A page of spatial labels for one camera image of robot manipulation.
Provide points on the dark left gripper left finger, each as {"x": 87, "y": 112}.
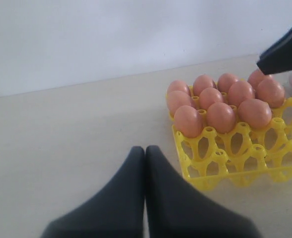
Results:
{"x": 116, "y": 211}

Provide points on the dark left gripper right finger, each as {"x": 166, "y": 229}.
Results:
{"x": 176, "y": 210}

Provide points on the brown egg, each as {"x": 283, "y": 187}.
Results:
{"x": 239, "y": 92}
{"x": 176, "y": 99}
{"x": 208, "y": 97}
{"x": 202, "y": 82}
{"x": 271, "y": 92}
{"x": 179, "y": 85}
{"x": 188, "y": 121}
{"x": 225, "y": 81}
{"x": 256, "y": 77}
{"x": 255, "y": 112}
{"x": 221, "y": 117}

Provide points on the yellow plastic egg tray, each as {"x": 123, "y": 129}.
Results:
{"x": 241, "y": 155}

